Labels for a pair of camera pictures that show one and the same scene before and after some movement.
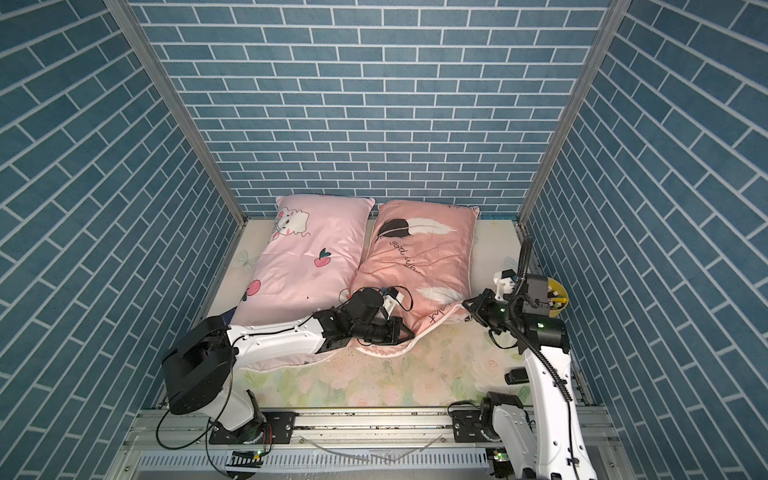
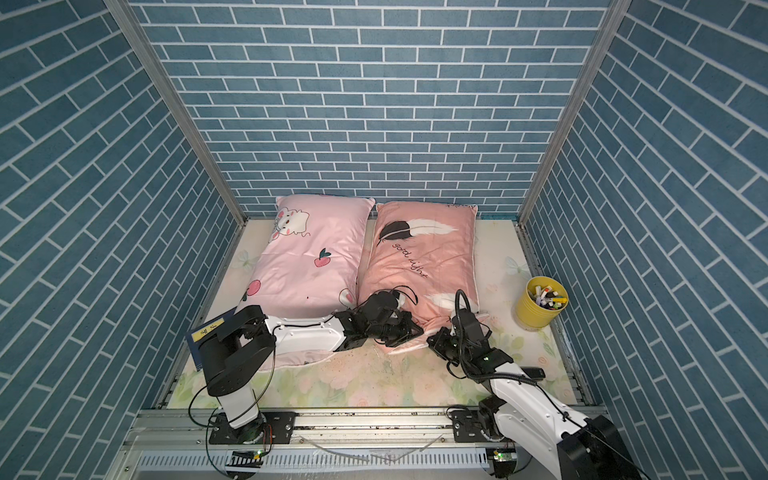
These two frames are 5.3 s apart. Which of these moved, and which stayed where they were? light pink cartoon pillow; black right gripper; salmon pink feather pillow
Moved: black right gripper
Stayed: salmon pink feather pillow; light pink cartoon pillow
